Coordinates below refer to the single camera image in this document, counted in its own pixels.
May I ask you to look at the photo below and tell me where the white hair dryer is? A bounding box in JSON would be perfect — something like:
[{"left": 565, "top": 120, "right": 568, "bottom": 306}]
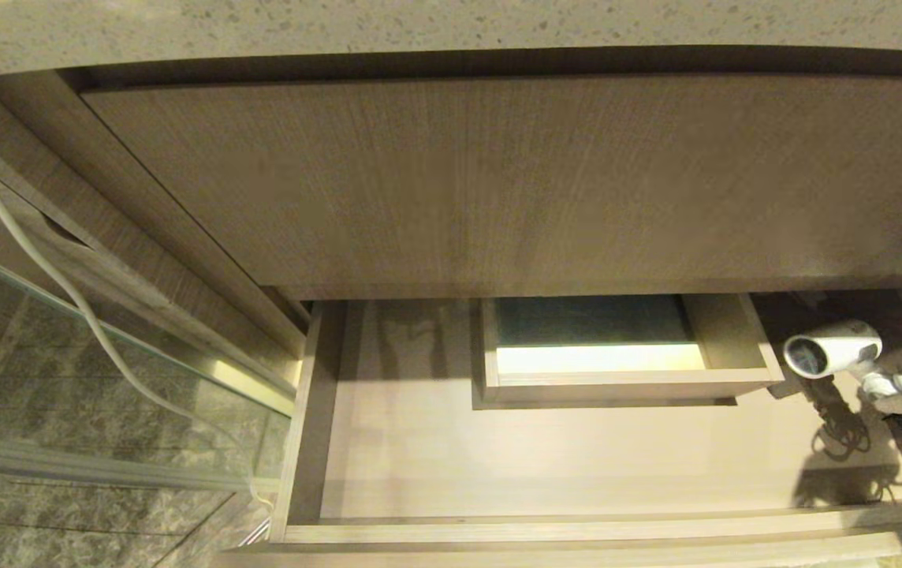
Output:
[{"left": 782, "top": 319, "right": 902, "bottom": 398}]

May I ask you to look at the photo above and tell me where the wooden inner drawer compartment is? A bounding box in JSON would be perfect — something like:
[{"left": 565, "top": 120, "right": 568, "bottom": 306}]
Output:
[{"left": 471, "top": 293, "right": 785, "bottom": 410}]

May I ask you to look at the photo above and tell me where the open wooden drawer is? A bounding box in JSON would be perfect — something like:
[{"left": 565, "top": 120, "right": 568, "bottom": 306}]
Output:
[{"left": 268, "top": 290, "right": 902, "bottom": 555}]

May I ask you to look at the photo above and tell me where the wooden closed drawer front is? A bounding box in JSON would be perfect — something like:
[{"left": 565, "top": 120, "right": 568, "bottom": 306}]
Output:
[{"left": 80, "top": 75, "right": 902, "bottom": 301}]

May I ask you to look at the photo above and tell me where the wooden vanity cabinet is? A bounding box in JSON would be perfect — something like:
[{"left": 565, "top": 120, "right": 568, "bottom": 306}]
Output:
[{"left": 0, "top": 0, "right": 902, "bottom": 568}]

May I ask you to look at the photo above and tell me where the glass shower panel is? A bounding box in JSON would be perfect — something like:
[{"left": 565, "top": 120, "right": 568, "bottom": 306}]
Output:
[{"left": 0, "top": 235, "right": 296, "bottom": 491}]

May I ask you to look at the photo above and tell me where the white cable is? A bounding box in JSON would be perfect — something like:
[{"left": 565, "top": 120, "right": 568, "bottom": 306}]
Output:
[{"left": 0, "top": 133, "right": 277, "bottom": 510}]

